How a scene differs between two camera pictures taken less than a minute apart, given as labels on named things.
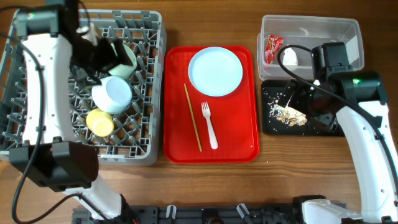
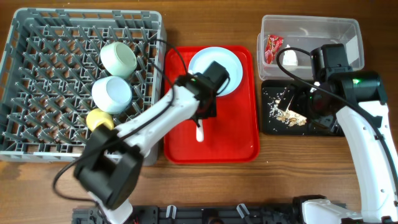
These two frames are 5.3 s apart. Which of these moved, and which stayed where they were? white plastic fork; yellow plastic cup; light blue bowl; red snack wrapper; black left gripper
Moved: black left gripper; white plastic fork
Stayed: light blue bowl; yellow plastic cup; red snack wrapper
